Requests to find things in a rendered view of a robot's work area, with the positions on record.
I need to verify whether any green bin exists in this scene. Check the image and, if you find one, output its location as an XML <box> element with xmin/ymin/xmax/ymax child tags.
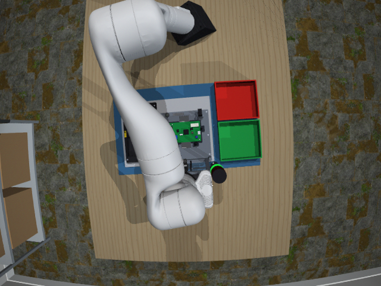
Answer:
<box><xmin>217</xmin><ymin>120</ymin><xmax>262</xmax><ymax>161</ymax></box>

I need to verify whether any red bin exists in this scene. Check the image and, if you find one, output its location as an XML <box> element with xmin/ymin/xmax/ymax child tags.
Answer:
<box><xmin>214</xmin><ymin>80</ymin><xmax>260</xmax><ymax>121</ymax></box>

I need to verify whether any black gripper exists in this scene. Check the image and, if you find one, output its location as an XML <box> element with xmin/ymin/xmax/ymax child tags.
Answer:
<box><xmin>182</xmin><ymin>159</ymin><xmax>196</xmax><ymax>180</ymax></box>

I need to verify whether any green circuit board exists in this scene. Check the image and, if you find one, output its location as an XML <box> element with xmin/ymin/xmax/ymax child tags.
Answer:
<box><xmin>170</xmin><ymin>121</ymin><xmax>201</xmax><ymax>143</ymax></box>

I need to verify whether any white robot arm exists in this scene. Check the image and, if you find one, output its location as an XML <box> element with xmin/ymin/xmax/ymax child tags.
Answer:
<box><xmin>88</xmin><ymin>0</ymin><xmax>213</xmax><ymax>230</ymax></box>

